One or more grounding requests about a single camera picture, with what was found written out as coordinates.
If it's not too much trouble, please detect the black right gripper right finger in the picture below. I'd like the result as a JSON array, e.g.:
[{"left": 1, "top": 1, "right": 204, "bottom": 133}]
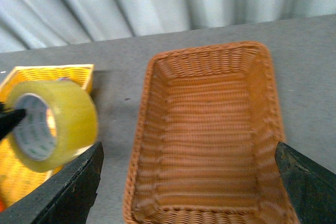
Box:
[{"left": 275, "top": 142, "right": 335, "bottom": 223}]

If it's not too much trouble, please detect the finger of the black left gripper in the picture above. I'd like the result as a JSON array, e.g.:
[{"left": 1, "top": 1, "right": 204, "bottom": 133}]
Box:
[{"left": 0, "top": 102, "right": 26, "bottom": 140}]

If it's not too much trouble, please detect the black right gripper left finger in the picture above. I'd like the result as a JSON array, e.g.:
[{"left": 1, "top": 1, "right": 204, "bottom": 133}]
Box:
[{"left": 1, "top": 142, "right": 104, "bottom": 223}]

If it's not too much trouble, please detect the yellow packing tape roll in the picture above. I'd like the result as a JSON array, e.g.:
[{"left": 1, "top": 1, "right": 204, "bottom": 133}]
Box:
[{"left": 6, "top": 80, "right": 98, "bottom": 173}]

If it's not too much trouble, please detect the yellow woven basket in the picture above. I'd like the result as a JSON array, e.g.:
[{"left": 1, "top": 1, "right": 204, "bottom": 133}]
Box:
[{"left": 1, "top": 64, "right": 98, "bottom": 207}]

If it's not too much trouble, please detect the brown wicker basket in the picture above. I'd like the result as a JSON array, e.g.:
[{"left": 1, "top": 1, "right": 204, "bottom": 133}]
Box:
[{"left": 122, "top": 41, "right": 298, "bottom": 223}]

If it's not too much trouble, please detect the orange plastic carrot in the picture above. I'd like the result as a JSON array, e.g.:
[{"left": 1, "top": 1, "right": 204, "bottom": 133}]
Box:
[{"left": 0, "top": 199, "right": 6, "bottom": 212}]

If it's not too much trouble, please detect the grey pleated curtain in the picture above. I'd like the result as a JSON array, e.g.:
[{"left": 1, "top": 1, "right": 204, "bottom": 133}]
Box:
[{"left": 1, "top": 0, "right": 335, "bottom": 52}]

